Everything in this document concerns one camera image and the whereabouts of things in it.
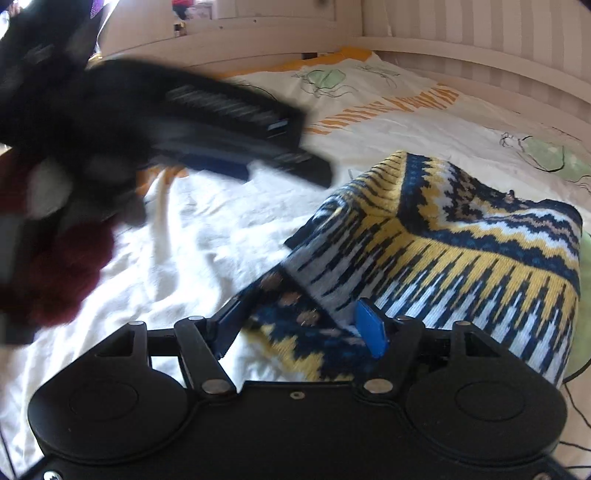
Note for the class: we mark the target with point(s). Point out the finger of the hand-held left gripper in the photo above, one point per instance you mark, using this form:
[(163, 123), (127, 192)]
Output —
[(240, 113), (295, 164)]

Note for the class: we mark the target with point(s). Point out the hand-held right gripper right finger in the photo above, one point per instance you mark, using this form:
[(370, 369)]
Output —
[(371, 333)]

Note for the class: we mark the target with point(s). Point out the printed bed sheet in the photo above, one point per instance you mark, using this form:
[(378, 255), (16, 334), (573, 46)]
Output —
[(184, 254)]

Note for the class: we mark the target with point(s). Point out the person's left forearm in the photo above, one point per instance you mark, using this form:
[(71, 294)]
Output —
[(69, 277)]

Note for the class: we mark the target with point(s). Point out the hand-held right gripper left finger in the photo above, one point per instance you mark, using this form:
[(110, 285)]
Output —
[(226, 333)]

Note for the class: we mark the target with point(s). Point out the white wooden bed frame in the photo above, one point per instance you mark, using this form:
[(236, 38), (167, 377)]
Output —
[(461, 27)]

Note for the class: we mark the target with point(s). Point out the patterned knit sweater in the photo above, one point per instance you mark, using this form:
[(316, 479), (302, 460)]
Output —
[(461, 277)]

